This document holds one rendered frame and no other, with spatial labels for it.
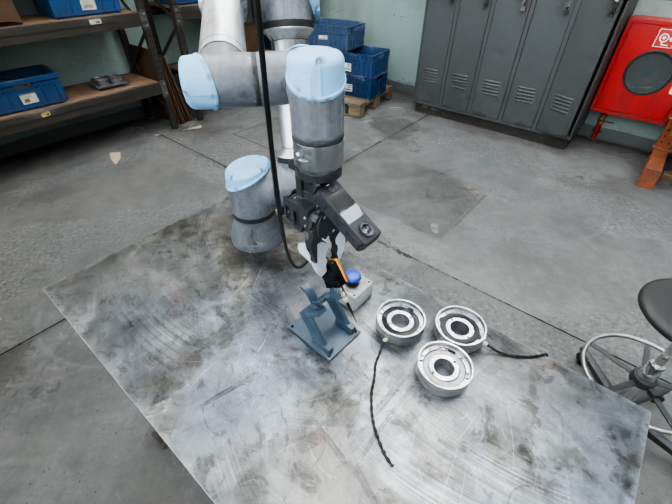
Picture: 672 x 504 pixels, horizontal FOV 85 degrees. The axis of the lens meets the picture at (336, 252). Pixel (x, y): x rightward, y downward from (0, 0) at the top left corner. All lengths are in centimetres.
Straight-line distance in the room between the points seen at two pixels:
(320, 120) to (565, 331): 183
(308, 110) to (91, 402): 164
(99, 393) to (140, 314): 100
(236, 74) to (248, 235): 52
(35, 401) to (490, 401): 178
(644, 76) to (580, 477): 360
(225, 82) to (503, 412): 72
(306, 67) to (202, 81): 17
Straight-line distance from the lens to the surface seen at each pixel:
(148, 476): 167
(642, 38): 404
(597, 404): 88
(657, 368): 168
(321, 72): 49
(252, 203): 96
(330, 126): 51
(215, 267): 102
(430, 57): 426
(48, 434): 193
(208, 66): 60
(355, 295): 83
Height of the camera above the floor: 146
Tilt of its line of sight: 40 degrees down
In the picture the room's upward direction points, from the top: straight up
